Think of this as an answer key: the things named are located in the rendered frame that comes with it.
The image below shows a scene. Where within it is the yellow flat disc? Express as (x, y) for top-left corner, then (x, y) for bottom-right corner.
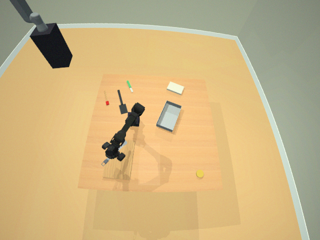
(196, 169), (204, 178)

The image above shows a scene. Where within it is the light wooden board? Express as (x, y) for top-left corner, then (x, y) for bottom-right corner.
(102, 139), (135, 181)

